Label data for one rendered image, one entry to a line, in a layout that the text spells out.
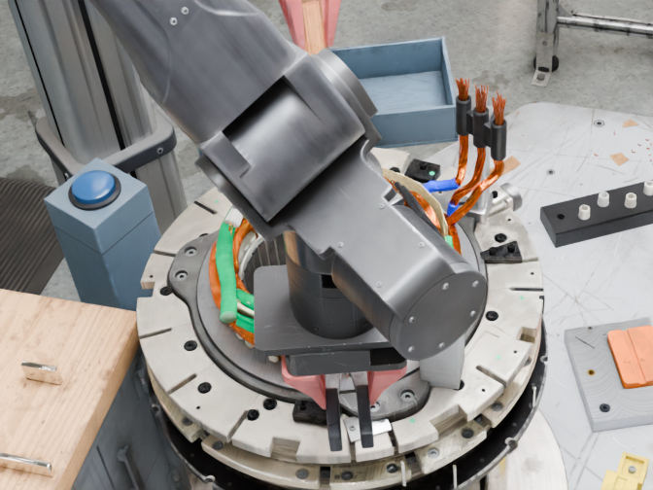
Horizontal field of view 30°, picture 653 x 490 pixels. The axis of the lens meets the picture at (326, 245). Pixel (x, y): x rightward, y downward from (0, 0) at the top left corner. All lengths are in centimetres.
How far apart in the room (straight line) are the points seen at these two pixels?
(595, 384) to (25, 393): 58
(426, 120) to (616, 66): 177
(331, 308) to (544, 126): 91
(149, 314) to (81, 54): 40
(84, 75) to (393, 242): 76
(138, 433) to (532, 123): 71
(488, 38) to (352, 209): 239
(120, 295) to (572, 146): 62
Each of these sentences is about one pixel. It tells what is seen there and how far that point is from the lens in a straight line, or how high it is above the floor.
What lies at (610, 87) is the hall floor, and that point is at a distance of 285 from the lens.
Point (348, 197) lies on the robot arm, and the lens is 61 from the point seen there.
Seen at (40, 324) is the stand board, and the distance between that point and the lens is 103.
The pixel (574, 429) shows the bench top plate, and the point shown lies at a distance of 126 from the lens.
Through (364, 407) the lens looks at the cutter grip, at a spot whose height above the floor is 118.
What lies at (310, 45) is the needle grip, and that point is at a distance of 79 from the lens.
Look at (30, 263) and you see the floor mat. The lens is 259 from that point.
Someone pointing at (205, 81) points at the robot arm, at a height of 147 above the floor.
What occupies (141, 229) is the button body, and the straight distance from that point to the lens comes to 118.
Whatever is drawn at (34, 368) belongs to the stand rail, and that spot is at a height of 108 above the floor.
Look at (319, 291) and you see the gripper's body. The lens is 67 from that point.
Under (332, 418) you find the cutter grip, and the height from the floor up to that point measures 118.
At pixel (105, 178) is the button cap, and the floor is 104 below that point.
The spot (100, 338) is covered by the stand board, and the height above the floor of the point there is 106.
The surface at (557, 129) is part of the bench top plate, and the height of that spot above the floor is 78.
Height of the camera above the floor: 181
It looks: 47 degrees down
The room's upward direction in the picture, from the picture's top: 8 degrees counter-clockwise
